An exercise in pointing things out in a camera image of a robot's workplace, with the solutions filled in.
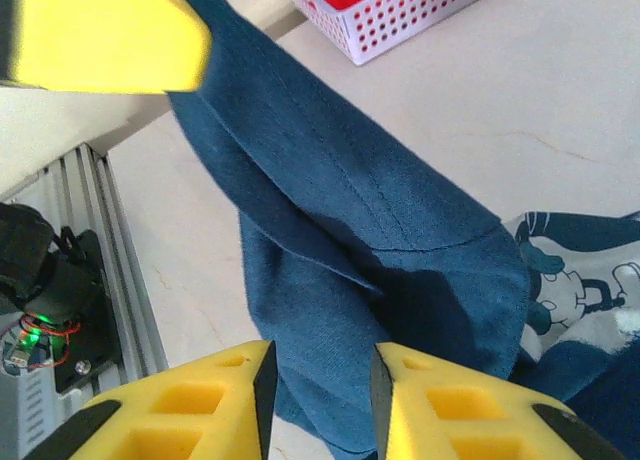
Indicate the lavender perforated plastic basket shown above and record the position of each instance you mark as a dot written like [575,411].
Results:
[390,25]

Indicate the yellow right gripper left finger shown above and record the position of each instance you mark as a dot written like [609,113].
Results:
[190,405]

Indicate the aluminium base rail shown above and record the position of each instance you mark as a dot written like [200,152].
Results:
[130,280]

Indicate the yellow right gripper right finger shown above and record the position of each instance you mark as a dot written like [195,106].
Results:
[465,410]

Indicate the navy blue t-shirt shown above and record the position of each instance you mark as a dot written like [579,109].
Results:
[325,190]

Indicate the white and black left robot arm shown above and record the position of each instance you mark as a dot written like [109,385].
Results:
[25,250]

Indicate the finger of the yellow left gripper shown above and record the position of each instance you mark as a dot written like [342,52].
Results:
[100,35]

